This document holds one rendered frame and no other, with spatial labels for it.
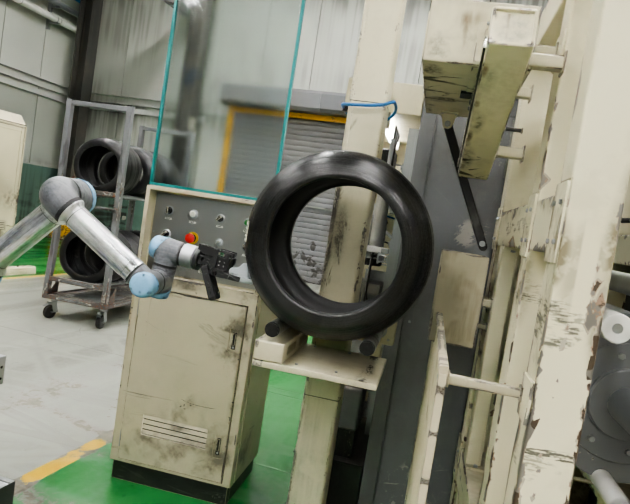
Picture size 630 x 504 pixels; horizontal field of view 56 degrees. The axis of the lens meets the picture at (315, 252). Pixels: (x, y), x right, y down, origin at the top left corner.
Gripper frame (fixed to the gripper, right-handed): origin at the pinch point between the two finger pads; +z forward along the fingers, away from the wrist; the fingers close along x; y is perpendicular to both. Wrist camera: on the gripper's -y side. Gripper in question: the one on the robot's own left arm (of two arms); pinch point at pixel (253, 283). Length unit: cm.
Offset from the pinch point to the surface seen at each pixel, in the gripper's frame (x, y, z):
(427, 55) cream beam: -36, 69, 36
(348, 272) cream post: 25.8, 9.2, 24.6
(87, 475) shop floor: 51, -109, -62
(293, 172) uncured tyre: -11.1, 35.8, 5.9
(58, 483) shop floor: 39, -110, -68
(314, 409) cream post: 26, -41, 26
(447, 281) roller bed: 19, 16, 57
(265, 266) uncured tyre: -11.7, 7.7, 5.4
